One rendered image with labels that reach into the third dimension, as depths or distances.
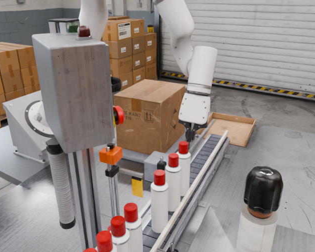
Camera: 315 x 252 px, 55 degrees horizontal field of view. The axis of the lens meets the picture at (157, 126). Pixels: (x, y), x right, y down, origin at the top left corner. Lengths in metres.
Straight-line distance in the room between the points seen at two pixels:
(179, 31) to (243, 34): 4.14
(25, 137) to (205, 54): 0.89
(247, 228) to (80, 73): 0.52
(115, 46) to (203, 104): 3.51
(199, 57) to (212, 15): 4.25
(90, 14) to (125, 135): 0.58
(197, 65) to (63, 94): 0.61
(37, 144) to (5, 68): 2.78
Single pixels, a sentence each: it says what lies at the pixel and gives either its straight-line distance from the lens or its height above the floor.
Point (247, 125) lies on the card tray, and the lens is 1.82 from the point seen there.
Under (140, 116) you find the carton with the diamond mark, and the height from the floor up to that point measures 1.04.
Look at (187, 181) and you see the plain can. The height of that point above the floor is 0.95.
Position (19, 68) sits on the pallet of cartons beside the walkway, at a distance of 4.27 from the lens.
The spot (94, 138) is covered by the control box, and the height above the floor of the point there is 1.30.
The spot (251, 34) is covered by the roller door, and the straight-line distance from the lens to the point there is 5.09.
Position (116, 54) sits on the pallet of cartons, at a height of 0.71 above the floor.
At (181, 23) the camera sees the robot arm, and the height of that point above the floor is 1.46.
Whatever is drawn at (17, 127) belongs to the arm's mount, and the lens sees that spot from 1.51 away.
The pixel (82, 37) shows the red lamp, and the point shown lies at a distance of 0.55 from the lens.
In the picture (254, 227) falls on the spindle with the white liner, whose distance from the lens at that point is 0.77.
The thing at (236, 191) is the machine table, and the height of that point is 0.83.
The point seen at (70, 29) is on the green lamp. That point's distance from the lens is 0.62.
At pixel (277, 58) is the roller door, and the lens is 5.04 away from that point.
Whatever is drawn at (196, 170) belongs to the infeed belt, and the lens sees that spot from 1.25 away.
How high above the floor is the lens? 1.55
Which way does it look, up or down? 24 degrees down
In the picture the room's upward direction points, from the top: straight up
